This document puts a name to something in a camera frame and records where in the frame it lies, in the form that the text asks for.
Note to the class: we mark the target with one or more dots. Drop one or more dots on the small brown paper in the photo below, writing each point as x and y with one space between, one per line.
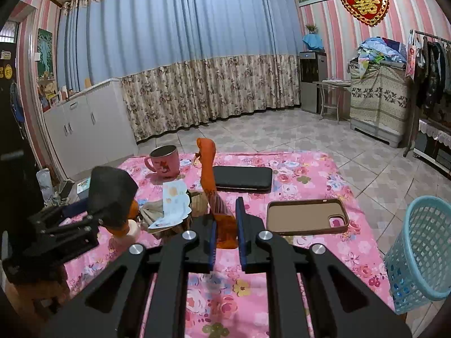
153 214

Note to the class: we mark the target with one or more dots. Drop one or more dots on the pink floral tablecloth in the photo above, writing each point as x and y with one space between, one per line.
317 183

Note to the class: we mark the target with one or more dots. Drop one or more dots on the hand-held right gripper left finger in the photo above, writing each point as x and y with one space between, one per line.
212 241

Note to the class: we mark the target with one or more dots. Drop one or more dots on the blue covered bottle with plant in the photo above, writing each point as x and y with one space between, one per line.
313 40

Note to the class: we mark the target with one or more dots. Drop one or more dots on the cloth covered cabinet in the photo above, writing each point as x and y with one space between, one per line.
378 102

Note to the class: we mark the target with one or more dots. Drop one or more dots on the black sheet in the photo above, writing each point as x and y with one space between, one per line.
111 193

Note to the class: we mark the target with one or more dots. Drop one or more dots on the blue and floral curtain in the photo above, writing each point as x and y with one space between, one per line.
197 49

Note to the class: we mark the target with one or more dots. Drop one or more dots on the hanging red white bag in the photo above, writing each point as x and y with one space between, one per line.
412 60

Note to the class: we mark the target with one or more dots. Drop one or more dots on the pile of folded bedding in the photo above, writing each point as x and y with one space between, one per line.
378 51

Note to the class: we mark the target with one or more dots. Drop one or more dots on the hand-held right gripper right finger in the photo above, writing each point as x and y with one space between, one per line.
240 232

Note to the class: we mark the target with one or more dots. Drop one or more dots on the white printed paper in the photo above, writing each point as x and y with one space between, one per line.
174 200

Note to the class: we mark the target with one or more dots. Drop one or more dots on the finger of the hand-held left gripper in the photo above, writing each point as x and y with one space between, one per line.
70 230
60 214

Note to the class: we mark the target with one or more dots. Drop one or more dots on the pink cup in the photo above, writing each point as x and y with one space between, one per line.
164 162

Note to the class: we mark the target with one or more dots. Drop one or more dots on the brown phone case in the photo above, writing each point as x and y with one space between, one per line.
303 218

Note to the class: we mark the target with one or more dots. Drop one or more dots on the grey water dispenser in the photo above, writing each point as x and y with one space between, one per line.
312 81

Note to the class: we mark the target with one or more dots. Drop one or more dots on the clothes rack with clothes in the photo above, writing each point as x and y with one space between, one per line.
435 70

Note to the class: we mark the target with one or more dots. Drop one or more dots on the white cabinet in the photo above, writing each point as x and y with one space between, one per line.
91 119

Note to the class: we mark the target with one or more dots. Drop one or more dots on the black phone case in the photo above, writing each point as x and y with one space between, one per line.
243 179

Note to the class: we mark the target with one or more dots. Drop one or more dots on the green wall poster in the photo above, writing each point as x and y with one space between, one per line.
45 51

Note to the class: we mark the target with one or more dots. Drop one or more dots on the small metal table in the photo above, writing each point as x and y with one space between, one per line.
331 84

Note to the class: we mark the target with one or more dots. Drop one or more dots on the light blue plastic basket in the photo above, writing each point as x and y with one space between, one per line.
419 253

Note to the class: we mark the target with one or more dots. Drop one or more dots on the white plastic bag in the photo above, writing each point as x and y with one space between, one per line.
45 186

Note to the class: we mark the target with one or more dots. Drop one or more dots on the low stand with lace cover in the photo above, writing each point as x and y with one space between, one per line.
435 137

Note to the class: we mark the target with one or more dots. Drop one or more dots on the orange fruit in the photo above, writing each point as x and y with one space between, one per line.
133 209

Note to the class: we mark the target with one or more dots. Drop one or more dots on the black door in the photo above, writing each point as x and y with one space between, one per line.
17 169

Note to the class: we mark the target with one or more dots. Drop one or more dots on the red heart wall decoration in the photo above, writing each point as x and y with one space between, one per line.
364 1

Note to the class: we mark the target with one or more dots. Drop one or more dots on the person's left forearm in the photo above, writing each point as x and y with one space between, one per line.
38 295

